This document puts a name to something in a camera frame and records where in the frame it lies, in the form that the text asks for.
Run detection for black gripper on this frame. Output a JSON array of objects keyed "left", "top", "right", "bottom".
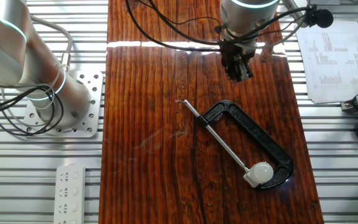
[{"left": 221, "top": 43, "right": 256, "bottom": 82}]

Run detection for small white cap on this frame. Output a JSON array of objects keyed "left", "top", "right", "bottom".
[{"left": 249, "top": 161, "right": 275, "bottom": 185}]

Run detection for black metal C-clamp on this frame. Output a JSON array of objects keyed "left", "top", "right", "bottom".
[{"left": 175, "top": 98, "right": 294, "bottom": 191}]

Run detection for printed paper sheets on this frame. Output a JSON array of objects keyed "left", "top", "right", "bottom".
[{"left": 295, "top": 20, "right": 358, "bottom": 105}]

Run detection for brown wooden board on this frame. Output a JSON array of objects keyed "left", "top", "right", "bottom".
[{"left": 98, "top": 0, "right": 325, "bottom": 224}]

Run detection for white power strip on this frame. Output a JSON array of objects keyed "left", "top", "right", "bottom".
[{"left": 53, "top": 164, "right": 86, "bottom": 224}]

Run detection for thick black cable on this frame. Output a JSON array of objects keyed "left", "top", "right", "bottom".
[{"left": 124, "top": 0, "right": 310, "bottom": 53}]

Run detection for thin grey cable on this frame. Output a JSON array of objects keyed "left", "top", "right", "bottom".
[{"left": 214, "top": 9, "right": 307, "bottom": 50}]

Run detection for thin black cable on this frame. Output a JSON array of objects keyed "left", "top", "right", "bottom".
[{"left": 137, "top": 0, "right": 298, "bottom": 47}]

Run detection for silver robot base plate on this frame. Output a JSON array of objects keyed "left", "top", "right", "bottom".
[{"left": 22, "top": 70, "right": 104, "bottom": 139}]

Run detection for thick grey robot cable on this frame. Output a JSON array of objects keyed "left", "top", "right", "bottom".
[{"left": 29, "top": 14, "right": 74, "bottom": 73}]

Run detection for thin white cable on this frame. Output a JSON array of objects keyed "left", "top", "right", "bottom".
[{"left": 0, "top": 60, "right": 67, "bottom": 131}]

